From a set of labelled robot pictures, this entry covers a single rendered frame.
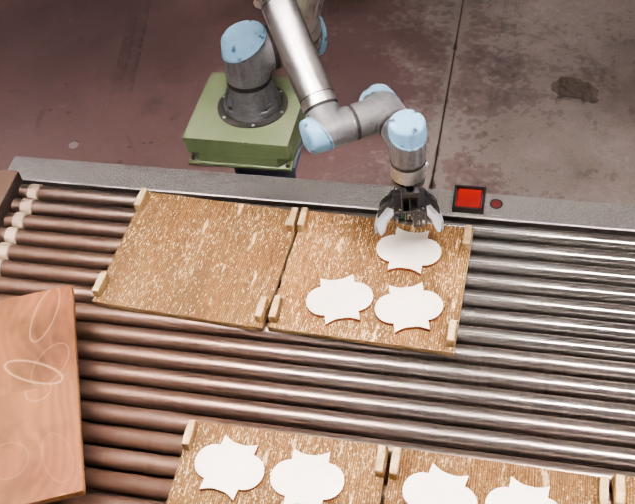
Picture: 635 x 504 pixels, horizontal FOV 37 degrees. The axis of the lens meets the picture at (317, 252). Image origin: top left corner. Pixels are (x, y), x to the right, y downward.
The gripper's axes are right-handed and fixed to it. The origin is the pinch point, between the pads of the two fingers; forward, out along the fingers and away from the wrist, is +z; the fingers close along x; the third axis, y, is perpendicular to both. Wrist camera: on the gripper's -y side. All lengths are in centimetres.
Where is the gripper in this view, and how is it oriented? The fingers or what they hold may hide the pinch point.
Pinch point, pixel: (408, 229)
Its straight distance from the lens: 216.0
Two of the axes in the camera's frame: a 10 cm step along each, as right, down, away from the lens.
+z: 0.9, 6.3, 7.7
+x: 10.0, -0.6, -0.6
